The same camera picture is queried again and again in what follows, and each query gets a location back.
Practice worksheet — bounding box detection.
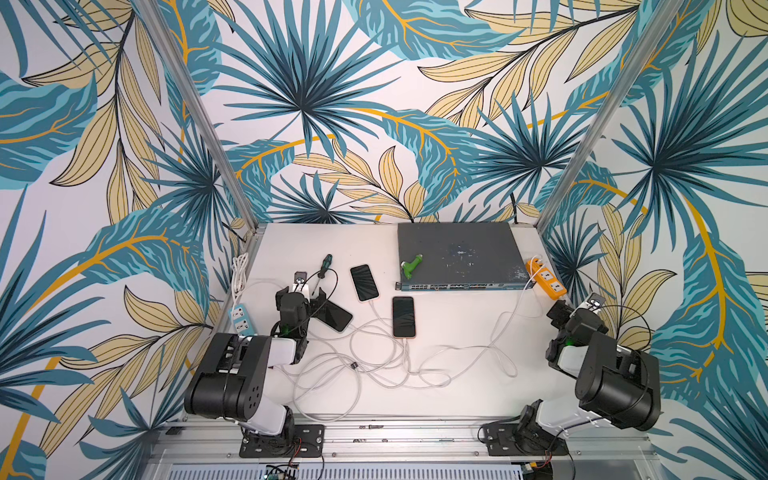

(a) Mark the orange power strip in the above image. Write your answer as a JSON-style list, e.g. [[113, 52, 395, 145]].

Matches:
[[527, 257, 567, 301]]

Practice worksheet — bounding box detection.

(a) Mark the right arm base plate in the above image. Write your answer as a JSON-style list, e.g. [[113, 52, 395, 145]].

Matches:
[[478, 423, 569, 457]]

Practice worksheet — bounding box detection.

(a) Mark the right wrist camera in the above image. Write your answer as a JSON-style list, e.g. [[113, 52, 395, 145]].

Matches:
[[583, 292, 606, 312]]

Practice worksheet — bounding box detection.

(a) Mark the teal power strip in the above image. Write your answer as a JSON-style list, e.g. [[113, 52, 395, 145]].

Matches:
[[230, 304, 256, 337]]

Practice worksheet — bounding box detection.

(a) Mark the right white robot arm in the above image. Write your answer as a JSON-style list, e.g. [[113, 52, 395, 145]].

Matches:
[[513, 294, 661, 452]]

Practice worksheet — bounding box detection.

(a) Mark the white charging cable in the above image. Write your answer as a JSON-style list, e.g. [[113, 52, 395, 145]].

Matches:
[[278, 299, 457, 422]]

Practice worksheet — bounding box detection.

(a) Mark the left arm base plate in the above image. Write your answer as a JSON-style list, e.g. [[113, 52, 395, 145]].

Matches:
[[239, 424, 326, 459]]

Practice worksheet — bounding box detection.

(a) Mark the green plastic handle piece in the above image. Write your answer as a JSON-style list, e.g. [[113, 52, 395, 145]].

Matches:
[[400, 254, 423, 280]]

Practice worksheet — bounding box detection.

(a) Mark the green black screwdriver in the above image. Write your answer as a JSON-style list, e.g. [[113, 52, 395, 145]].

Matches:
[[317, 254, 333, 280]]

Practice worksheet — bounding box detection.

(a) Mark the black phone light case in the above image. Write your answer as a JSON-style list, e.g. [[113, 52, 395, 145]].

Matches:
[[318, 300, 353, 333]]

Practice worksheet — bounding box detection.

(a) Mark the dark phone pink case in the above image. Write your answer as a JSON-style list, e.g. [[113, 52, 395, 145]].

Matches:
[[392, 296, 416, 339]]

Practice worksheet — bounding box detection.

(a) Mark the aluminium mounting rail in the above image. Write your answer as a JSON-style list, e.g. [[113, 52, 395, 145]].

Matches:
[[147, 417, 660, 466]]

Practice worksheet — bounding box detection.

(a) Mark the left coiled white cord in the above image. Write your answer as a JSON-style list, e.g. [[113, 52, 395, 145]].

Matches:
[[230, 251, 250, 301]]

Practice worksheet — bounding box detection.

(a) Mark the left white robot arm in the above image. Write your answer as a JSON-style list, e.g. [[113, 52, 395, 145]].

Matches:
[[184, 288, 327, 445]]

